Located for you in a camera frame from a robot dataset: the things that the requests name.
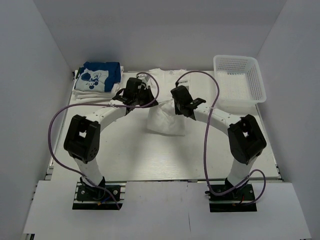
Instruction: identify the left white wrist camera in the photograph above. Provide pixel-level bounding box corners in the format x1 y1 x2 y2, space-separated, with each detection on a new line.
136 73 150 84

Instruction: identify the folded white t shirt stack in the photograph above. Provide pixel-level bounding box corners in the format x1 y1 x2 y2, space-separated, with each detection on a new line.
72 66 124 103

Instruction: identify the white t shirt robot print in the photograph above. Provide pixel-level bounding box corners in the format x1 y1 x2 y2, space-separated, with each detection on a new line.
146 68 191 136

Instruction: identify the blue white t shirt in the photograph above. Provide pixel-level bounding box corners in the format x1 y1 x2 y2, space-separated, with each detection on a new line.
74 61 124 93

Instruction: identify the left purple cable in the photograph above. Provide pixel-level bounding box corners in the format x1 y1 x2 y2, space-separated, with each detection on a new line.
47 72 161 210

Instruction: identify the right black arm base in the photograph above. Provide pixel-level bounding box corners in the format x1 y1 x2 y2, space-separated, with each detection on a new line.
205 184 257 213

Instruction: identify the white plastic basket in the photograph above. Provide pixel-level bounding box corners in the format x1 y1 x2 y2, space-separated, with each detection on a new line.
213 55 267 108

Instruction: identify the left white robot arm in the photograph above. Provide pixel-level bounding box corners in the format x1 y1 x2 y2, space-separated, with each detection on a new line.
63 74 158 200

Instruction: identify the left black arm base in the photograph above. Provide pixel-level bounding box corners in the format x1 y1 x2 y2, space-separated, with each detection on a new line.
72 181 126 211

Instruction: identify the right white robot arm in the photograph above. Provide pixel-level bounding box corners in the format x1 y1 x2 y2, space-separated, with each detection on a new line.
171 85 267 200

